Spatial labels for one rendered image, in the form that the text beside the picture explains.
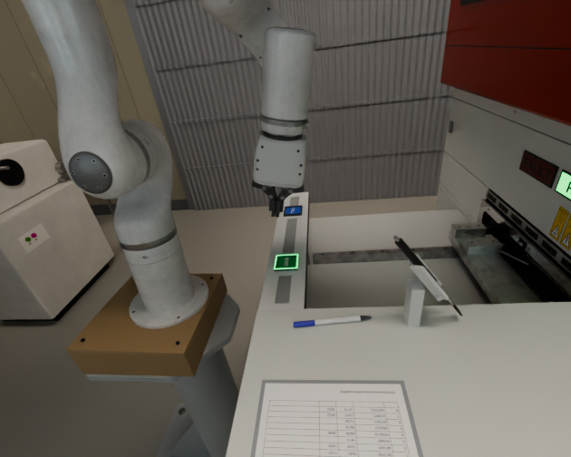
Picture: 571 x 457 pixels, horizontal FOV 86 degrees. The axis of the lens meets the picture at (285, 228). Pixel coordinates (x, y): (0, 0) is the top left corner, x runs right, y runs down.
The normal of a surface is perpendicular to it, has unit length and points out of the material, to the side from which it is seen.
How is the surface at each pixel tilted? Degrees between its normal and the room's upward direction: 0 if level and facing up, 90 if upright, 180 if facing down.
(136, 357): 90
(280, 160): 92
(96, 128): 59
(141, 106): 90
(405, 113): 90
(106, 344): 4
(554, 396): 0
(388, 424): 0
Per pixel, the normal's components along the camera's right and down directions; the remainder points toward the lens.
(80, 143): -0.07, 0.04
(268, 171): -0.13, 0.57
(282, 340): -0.12, -0.85
